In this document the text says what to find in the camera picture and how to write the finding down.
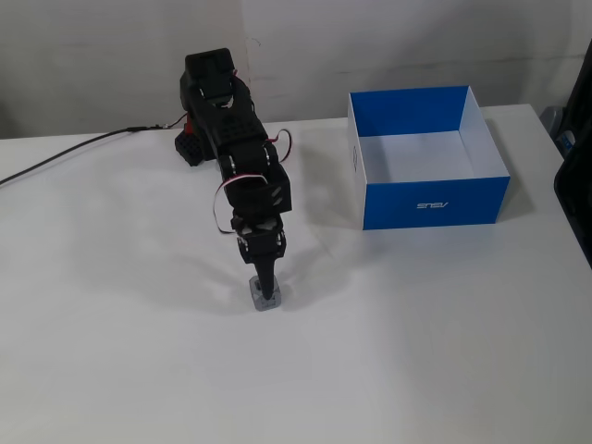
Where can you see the gray object with blue label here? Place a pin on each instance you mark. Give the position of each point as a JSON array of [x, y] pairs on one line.
[[555, 122]]

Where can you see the black clamp block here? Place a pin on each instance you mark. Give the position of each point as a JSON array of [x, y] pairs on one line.
[[189, 148]]

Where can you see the red clamp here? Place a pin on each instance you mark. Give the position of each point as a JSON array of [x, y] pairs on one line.
[[189, 127]]

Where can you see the blue white cardboard box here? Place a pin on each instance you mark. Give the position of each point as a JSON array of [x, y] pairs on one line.
[[430, 205]]

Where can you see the gray block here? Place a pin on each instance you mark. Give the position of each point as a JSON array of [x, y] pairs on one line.
[[275, 300]]

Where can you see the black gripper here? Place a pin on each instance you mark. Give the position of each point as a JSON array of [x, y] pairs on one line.
[[260, 247]]

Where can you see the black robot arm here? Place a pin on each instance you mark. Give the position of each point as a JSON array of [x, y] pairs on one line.
[[231, 125]]

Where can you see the black plastic case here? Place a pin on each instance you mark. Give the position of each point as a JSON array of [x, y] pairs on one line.
[[578, 203]]

